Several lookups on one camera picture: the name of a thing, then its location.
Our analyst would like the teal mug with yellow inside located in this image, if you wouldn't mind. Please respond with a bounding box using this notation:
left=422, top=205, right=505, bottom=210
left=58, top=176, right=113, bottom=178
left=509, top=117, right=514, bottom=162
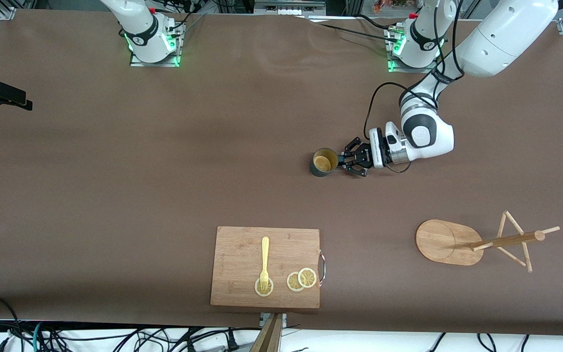
left=309, top=148, right=342, bottom=177

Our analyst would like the wooden mug rack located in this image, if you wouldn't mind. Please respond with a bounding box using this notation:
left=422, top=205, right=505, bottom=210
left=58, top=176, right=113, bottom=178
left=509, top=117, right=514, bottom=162
left=415, top=211, right=561, bottom=273

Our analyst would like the yellow plastic fork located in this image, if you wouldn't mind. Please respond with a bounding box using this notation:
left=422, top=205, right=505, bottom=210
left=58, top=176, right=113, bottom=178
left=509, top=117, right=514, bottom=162
left=260, top=237, right=270, bottom=290

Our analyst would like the orange patterned packet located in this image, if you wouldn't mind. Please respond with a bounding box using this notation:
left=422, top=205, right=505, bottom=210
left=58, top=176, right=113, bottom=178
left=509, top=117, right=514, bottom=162
left=373, top=0, right=409, bottom=13

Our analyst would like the wooden cutting board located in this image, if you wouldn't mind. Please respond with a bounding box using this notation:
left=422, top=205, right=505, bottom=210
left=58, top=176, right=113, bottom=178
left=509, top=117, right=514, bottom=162
left=210, top=226, right=326, bottom=309

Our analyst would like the white power strip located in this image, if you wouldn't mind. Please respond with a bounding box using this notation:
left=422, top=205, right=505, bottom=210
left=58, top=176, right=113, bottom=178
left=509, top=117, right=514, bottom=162
left=255, top=0, right=326, bottom=15

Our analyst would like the brown table cover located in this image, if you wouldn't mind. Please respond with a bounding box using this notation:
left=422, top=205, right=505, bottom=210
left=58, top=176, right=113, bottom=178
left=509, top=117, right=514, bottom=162
left=0, top=9, right=563, bottom=338

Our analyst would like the wooden beam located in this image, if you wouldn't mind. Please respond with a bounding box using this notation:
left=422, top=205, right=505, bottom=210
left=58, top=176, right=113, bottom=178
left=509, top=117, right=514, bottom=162
left=250, top=313, right=283, bottom=352

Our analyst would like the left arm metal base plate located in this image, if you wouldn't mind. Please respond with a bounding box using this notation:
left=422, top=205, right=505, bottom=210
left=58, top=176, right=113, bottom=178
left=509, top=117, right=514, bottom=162
left=387, top=27, right=439, bottom=74

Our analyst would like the long black table cable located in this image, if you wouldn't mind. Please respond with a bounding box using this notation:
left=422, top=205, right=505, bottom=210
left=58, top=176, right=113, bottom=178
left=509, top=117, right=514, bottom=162
left=318, top=22, right=399, bottom=44

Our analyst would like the short black table cable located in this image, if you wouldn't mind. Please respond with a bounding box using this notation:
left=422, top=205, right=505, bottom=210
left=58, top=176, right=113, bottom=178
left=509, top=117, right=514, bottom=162
left=355, top=14, right=395, bottom=30

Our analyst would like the tangled black cable bundle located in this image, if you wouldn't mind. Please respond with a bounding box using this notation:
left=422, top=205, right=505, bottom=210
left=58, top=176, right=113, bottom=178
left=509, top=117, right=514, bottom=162
left=42, top=325, right=262, bottom=352

